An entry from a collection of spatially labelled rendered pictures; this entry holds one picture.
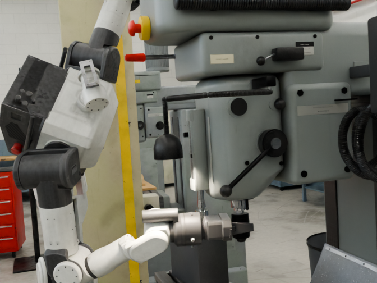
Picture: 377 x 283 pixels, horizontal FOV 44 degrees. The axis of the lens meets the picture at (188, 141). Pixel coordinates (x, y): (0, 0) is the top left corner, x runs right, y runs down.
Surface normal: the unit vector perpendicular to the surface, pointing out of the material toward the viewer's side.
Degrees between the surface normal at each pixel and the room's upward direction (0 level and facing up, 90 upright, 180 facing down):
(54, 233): 99
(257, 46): 90
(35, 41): 90
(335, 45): 90
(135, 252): 115
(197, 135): 90
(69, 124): 57
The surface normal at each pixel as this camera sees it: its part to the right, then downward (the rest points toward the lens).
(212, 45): 0.30, 0.04
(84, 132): 0.37, -0.51
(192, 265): -0.88, 0.09
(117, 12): 0.57, -0.06
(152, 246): 0.07, 0.48
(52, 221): -0.11, 0.23
